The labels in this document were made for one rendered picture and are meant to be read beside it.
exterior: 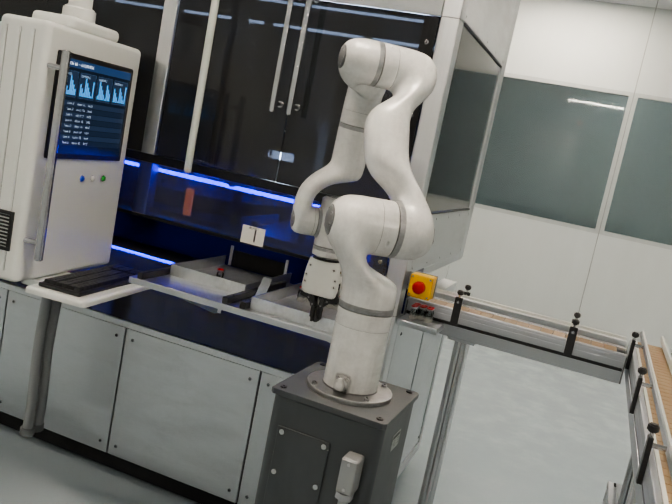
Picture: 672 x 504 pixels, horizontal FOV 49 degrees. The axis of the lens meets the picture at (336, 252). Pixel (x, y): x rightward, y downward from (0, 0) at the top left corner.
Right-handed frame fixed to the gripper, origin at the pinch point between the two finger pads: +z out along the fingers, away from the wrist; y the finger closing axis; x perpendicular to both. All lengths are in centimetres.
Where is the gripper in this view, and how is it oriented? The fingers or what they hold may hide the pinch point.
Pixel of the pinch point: (315, 313)
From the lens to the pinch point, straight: 197.8
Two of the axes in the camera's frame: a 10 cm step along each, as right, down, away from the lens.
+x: -3.5, 0.7, -9.4
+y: -9.2, -2.3, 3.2
